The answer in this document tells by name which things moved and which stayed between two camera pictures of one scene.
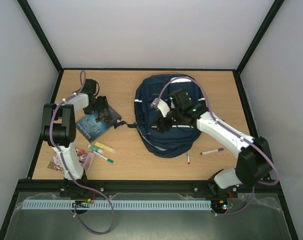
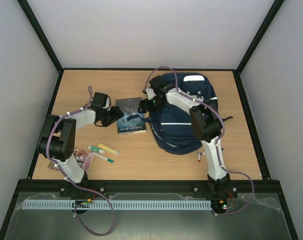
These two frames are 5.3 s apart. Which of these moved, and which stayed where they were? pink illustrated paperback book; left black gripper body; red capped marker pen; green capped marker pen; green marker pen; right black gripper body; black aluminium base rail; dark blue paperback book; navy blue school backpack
Moved: navy blue school backpack; dark blue paperback book; left black gripper body; right black gripper body; red capped marker pen
Stayed: green capped marker pen; black aluminium base rail; pink illustrated paperback book; green marker pen
